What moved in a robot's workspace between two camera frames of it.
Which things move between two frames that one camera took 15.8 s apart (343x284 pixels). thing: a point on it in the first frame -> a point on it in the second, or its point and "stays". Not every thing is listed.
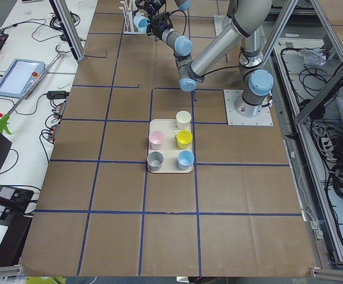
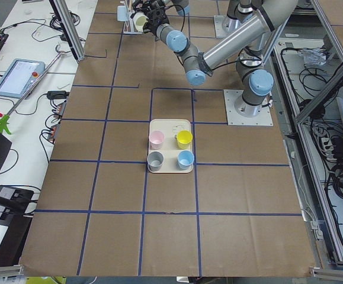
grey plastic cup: x=154 y=160 stays
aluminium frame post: x=72 y=38 stays
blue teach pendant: x=19 y=77 stays
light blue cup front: x=141 y=23 -> x=121 y=13
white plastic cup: x=183 y=119 -> x=139 y=20
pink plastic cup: x=156 y=139 stays
